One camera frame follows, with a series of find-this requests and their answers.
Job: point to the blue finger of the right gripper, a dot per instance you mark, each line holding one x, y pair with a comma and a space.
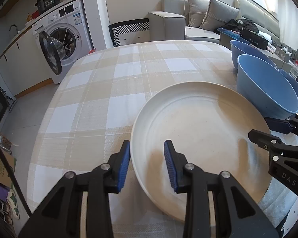
273, 144
282, 126

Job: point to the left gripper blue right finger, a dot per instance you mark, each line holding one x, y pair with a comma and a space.
175, 163

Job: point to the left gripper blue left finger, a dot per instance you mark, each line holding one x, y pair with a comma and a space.
119, 164

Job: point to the cream plate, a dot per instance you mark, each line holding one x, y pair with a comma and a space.
209, 124

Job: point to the blue bowl back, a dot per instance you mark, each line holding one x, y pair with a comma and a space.
238, 48

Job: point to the beige checked tablecloth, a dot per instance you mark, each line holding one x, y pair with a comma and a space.
92, 113

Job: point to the plastic water bottle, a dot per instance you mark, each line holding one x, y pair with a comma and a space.
294, 70

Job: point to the tissue box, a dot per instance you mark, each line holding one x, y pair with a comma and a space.
284, 53

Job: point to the black storage box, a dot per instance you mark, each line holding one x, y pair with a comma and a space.
254, 38

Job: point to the grey drawer cabinet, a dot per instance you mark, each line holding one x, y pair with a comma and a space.
279, 62

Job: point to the black jacket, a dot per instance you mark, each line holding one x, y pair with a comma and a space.
240, 24

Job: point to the cardboard box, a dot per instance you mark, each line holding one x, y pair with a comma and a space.
4, 178

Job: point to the grey cushion right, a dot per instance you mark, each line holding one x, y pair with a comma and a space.
218, 14

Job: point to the grey cushion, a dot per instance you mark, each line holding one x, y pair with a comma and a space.
197, 11
218, 14

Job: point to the black patterned chair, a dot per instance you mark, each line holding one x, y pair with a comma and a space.
130, 32

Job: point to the white washing machine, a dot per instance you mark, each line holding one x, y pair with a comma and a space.
63, 37

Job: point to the grey sofa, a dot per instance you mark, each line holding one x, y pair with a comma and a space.
172, 24

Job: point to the grey cushion left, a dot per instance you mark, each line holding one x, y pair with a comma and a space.
197, 11

